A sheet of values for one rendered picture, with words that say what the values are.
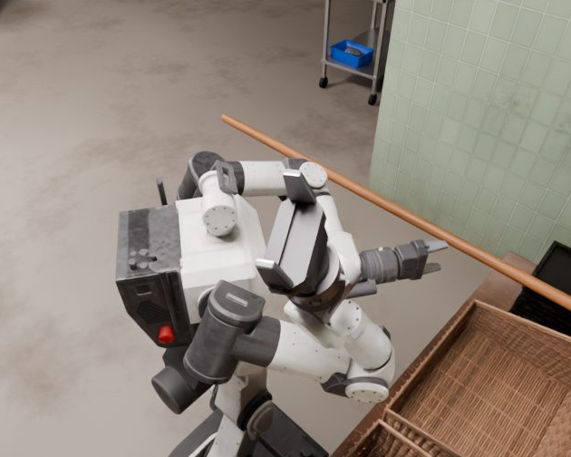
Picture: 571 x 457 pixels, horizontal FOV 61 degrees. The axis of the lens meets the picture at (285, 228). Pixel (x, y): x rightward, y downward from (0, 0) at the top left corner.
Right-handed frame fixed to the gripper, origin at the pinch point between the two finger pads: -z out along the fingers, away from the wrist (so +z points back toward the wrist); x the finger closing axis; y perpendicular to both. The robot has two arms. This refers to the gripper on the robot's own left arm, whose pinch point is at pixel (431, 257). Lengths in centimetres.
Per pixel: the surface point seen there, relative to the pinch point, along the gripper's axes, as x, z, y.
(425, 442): 47, 4, 27
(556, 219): 72, -113, -69
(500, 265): -1.4, -14.5, 7.1
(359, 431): 61, 17, 15
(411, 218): -1.2, 0.1, -13.3
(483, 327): 55, -36, -10
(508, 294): 61, -57, -25
